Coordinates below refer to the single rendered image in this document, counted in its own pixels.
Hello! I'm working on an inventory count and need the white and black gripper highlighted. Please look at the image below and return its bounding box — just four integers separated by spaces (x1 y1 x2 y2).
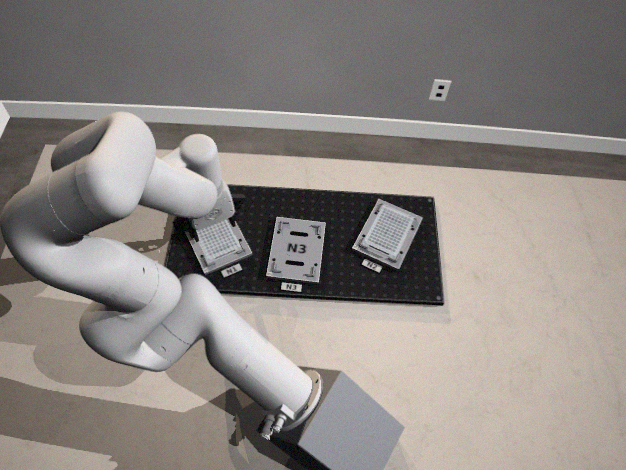
173 180 246 242

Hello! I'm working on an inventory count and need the small white label with black lettering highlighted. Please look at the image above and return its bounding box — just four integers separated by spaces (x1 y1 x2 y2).
280 281 303 293
220 262 243 278
361 258 384 274

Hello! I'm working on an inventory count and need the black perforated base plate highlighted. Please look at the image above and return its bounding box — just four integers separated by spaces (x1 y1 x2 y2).
165 184 444 306

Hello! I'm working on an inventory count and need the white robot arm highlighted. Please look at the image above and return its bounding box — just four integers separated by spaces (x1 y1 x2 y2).
0 112 323 441

